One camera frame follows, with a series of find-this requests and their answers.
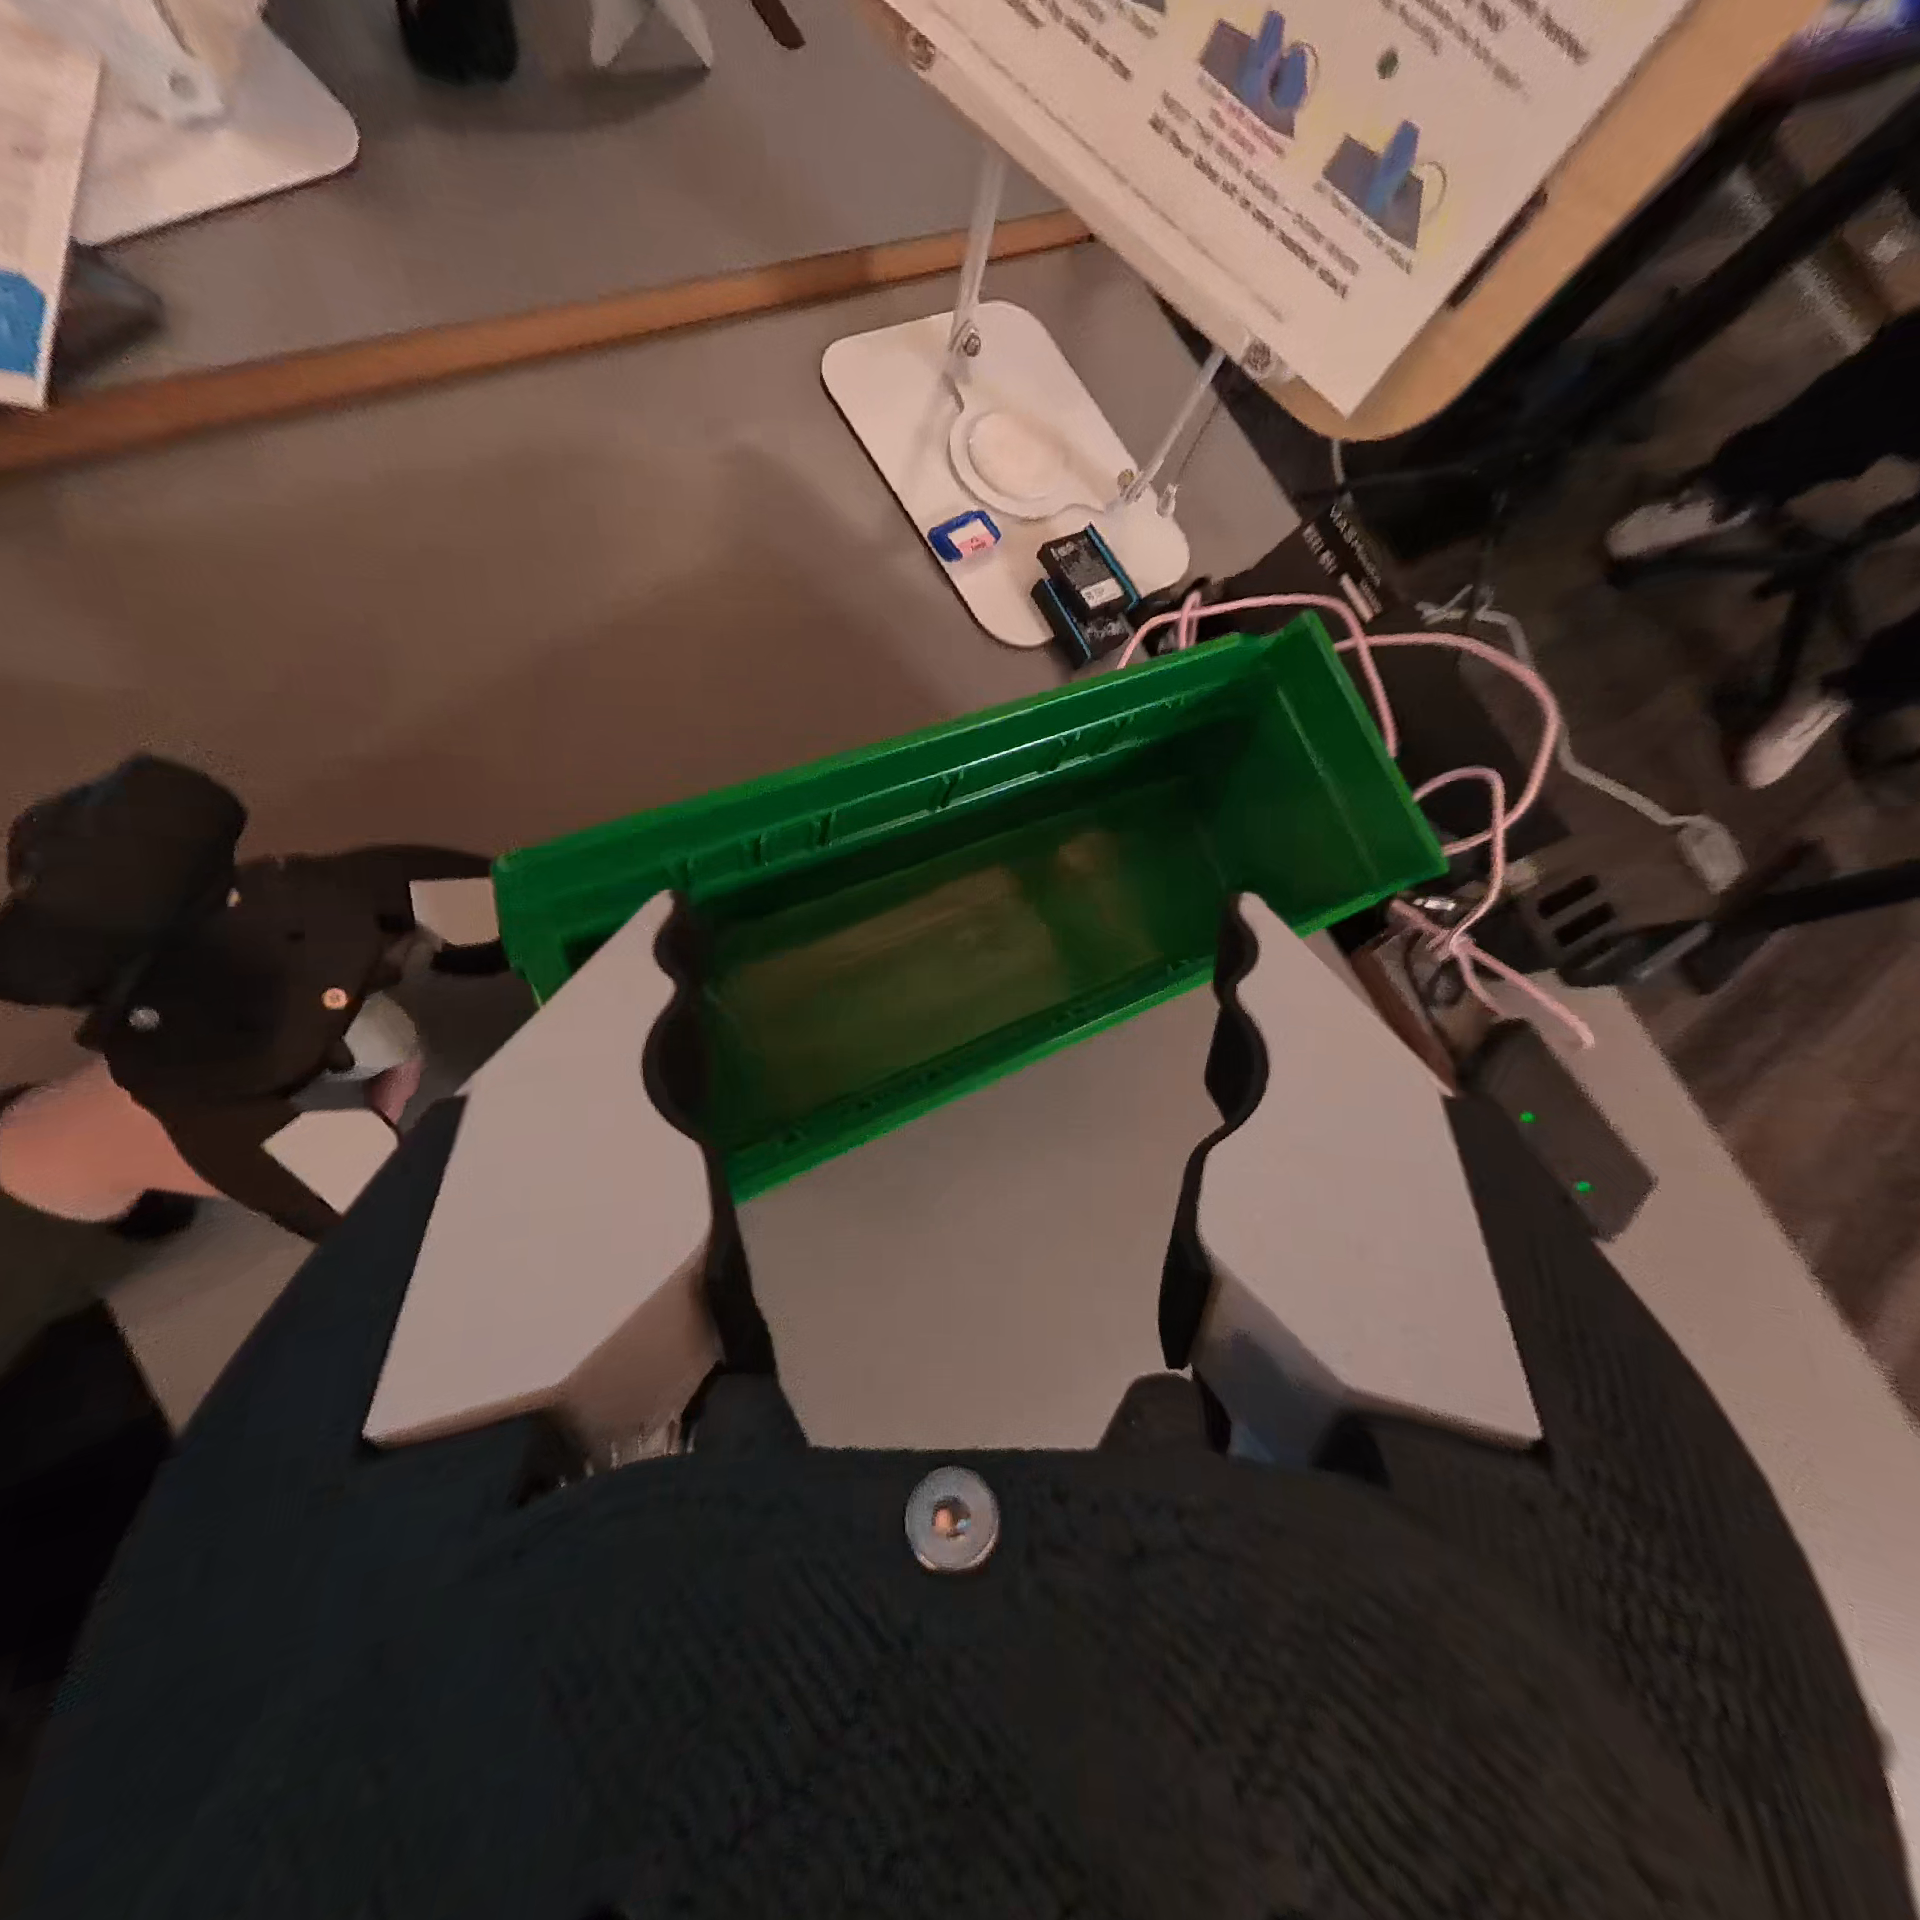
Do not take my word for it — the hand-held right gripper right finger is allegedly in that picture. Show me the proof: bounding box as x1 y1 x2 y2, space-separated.
1159 892 1548 1465

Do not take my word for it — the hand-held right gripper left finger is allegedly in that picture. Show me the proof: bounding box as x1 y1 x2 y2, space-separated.
364 890 775 1449

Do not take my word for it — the green plastic bin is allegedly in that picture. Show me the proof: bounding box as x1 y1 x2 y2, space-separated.
492 609 1449 1204

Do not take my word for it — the black power bank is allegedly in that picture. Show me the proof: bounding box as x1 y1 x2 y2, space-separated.
1463 1020 1660 1239

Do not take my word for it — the white power strip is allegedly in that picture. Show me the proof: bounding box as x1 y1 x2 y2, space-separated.
1559 751 1749 890

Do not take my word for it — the black battery blue trim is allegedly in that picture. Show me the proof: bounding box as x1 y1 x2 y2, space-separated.
1031 577 1136 669
1039 525 1145 618

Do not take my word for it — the cluttered grey table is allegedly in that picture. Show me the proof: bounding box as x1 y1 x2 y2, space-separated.
0 0 1097 474

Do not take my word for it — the instruction poster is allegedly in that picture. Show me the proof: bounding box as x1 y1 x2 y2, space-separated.
882 0 1706 417

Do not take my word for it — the pink cable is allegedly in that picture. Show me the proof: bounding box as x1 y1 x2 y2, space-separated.
1119 588 1595 1051

